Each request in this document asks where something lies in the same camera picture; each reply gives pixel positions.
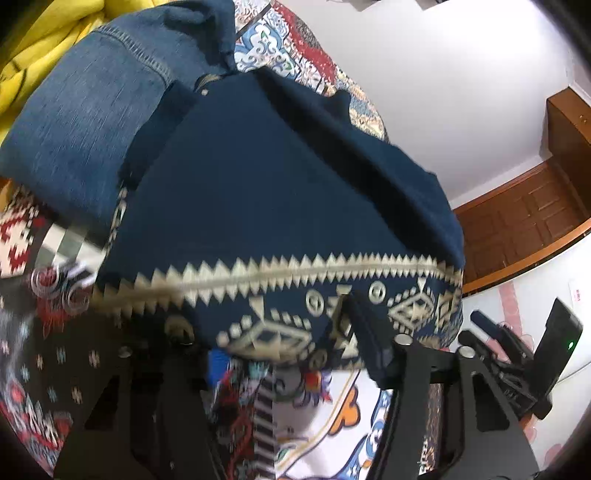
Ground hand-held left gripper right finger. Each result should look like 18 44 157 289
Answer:
344 293 541 480

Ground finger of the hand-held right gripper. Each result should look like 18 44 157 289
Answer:
470 310 511 339

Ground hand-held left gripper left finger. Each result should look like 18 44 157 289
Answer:
53 318 223 480

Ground navy patterned hoodie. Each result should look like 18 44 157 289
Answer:
93 71 465 371

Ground patchwork patterned bedspread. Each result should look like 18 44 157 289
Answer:
0 0 465 480

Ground brown wooden door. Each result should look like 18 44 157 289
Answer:
452 164 591 297

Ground brown wooden furniture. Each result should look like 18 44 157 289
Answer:
546 84 591 186

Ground blue denim jeans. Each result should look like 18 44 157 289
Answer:
0 0 239 232

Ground yellow cartoon blanket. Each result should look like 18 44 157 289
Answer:
0 0 117 139

